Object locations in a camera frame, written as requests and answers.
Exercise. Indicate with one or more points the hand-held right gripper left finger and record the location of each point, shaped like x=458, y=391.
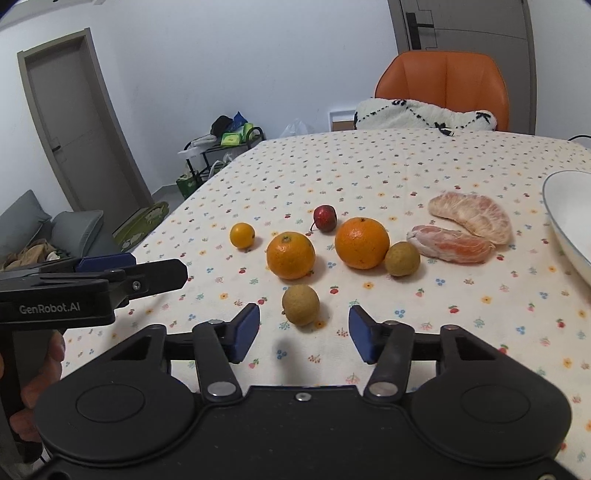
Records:
x=244, y=332

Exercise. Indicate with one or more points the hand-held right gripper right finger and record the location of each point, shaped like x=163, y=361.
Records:
x=362, y=334

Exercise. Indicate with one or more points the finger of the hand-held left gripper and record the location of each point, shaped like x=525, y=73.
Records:
x=157, y=274
x=106, y=263

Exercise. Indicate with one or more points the brown longan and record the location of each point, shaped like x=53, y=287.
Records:
x=301, y=304
x=402, y=259

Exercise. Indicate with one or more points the medium orange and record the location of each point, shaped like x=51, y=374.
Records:
x=291, y=255

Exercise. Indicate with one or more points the large orange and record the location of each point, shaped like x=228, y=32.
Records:
x=362, y=243

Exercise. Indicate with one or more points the small yellow kumquat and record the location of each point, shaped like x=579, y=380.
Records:
x=242, y=235

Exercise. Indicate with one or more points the red cherry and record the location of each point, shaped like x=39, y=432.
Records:
x=324, y=218

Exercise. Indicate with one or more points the small peeled pomelo segment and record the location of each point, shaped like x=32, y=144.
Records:
x=450, y=247

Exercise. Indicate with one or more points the large peeled pomelo segment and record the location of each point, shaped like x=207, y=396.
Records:
x=475, y=214

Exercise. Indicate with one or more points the white plate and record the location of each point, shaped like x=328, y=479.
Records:
x=572, y=217

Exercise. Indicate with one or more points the person's left hand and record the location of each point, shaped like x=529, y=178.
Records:
x=51, y=353

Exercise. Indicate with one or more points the grey sofa cushion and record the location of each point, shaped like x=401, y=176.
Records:
x=78, y=230
x=23, y=221

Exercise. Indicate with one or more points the beige cloth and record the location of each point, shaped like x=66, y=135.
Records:
x=32, y=254

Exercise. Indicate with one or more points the green floor mat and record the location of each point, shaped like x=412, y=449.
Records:
x=143, y=224

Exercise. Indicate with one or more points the green box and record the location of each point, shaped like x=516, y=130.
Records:
x=187, y=183

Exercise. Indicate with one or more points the black metal rack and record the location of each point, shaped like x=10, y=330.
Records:
x=199, y=159

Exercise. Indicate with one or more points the white cloth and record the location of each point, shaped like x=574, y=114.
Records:
x=203, y=141

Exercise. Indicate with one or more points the plain grey door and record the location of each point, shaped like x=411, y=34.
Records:
x=69, y=115

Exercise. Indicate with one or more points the green packet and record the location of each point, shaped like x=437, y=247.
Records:
x=232, y=138

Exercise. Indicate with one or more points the black bag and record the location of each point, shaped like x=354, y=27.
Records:
x=221, y=123

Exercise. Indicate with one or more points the floral tablecloth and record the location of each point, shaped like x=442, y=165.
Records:
x=369, y=161

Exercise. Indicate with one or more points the blue bag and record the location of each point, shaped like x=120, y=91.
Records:
x=240, y=120

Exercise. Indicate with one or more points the white plastic bag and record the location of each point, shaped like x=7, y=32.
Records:
x=295, y=128

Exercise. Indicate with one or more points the white framed board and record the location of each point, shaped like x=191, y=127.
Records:
x=339, y=121

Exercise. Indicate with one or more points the white cushion black pattern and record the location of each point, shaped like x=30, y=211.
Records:
x=415, y=115

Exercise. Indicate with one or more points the orange chair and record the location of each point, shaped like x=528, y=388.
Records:
x=443, y=83

